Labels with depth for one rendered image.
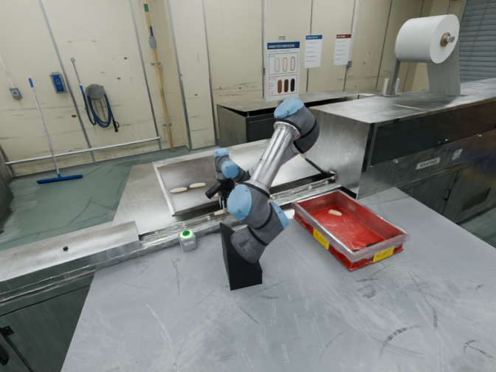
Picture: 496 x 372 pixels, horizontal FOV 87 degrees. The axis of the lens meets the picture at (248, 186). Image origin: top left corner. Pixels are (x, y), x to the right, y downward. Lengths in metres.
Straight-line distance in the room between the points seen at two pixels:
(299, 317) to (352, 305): 0.21
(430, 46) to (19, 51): 4.68
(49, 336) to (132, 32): 4.17
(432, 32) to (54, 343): 2.65
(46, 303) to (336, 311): 1.22
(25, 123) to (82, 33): 1.55
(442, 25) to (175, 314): 2.14
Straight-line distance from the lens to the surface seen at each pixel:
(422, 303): 1.25
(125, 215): 1.75
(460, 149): 2.53
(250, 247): 1.04
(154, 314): 1.14
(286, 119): 1.06
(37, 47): 4.94
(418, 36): 2.19
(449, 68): 2.53
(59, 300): 1.52
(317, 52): 6.35
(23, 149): 5.23
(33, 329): 1.63
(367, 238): 1.45
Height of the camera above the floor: 1.69
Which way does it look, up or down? 28 degrees down
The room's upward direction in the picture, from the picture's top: 3 degrees counter-clockwise
